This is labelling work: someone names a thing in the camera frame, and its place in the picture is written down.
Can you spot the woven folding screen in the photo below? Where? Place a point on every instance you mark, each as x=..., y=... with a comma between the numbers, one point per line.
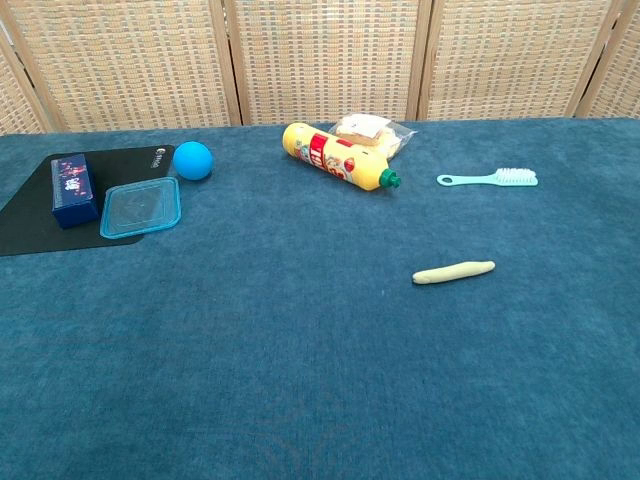
x=325, y=60

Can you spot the pale yellow stick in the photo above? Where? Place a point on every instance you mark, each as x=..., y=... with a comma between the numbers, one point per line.
x=452, y=272

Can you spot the yellow bottle with green cap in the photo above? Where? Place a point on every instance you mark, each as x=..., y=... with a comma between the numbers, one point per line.
x=340, y=157

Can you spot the black mouse mat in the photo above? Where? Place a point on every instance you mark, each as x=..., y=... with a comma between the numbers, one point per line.
x=30, y=220

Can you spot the blue tablecloth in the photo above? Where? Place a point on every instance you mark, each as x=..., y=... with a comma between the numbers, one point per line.
x=300, y=350

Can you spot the clear blue plastic lid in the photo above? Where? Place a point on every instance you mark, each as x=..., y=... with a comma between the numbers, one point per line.
x=141, y=207

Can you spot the dark blue printed box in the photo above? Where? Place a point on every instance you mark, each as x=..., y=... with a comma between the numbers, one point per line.
x=74, y=192

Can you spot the blue ball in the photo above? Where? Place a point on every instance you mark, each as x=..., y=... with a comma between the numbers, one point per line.
x=193, y=161

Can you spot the clear bag of bread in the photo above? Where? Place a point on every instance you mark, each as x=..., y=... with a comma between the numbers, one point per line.
x=367, y=131

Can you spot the mint green brush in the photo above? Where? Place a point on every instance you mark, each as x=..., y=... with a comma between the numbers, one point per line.
x=515, y=177

